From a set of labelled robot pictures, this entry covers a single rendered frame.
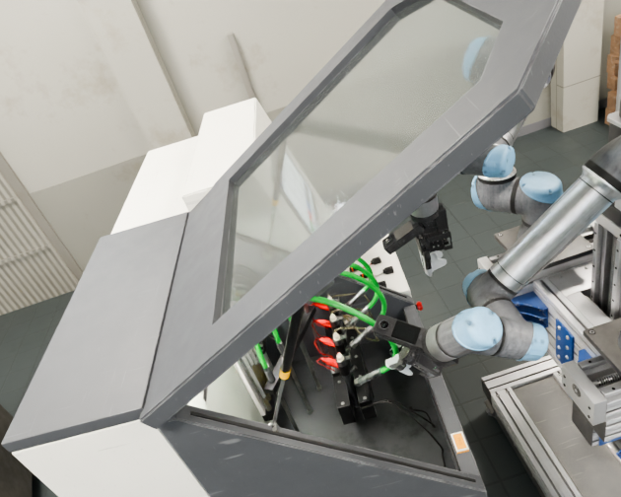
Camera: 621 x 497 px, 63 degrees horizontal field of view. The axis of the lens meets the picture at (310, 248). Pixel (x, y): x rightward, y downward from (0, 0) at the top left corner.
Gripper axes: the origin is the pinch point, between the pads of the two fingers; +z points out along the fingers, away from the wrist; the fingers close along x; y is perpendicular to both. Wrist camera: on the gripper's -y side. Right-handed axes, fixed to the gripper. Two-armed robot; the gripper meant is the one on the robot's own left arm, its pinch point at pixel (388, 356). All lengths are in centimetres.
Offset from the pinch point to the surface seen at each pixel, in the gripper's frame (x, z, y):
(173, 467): -42, 4, -31
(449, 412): 0.6, 13.7, 26.1
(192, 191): 22, 22, -65
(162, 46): 183, 172, -170
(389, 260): 53, 48, 3
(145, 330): -22, 2, -51
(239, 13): 220, 146, -136
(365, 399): -4.2, 25.9, 7.3
